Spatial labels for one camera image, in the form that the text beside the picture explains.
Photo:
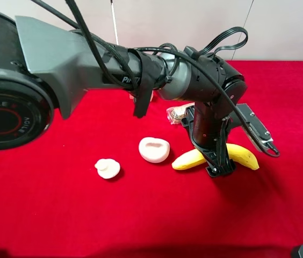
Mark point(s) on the yellow banana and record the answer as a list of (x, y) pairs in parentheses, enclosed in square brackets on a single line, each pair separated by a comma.
[(237, 153)]

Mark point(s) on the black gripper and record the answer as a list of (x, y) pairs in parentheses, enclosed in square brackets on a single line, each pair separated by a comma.
[(209, 136)]

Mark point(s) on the layered wafer cake block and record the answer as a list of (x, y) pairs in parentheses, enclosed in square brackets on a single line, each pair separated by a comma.
[(133, 98)]

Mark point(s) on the red table cloth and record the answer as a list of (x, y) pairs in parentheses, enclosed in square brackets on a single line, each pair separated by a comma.
[(53, 203)]

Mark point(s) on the wrapped snack bar packet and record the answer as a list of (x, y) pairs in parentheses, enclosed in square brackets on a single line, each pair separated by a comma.
[(176, 113)]

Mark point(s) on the white toy duck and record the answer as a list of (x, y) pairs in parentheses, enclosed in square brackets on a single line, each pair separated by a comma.
[(107, 168)]

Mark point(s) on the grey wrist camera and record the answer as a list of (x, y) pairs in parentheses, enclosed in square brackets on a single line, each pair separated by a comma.
[(257, 127)]

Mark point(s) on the white bowl shaped object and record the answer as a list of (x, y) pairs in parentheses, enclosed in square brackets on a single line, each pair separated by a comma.
[(154, 150)]

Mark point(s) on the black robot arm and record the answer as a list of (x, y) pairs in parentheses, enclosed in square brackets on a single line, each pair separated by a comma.
[(43, 68)]

